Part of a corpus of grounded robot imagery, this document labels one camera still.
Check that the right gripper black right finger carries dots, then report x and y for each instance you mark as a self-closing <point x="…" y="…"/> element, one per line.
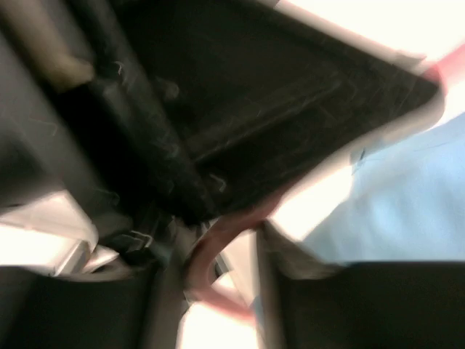
<point x="310" y="304"/>

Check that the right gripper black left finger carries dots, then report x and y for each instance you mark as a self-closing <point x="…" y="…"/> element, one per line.
<point x="112" y="308"/>

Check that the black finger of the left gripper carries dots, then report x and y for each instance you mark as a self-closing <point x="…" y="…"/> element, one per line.
<point x="256" y="99"/>

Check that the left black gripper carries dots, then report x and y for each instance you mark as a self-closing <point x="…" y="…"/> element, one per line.
<point x="83" y="136"/>

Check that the light blue trousers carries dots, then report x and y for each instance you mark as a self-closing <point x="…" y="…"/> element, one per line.
<point x="405" y="204"/>

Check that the pink clothes hanger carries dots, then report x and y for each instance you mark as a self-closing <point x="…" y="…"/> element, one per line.
<point x="219" y="242"/>

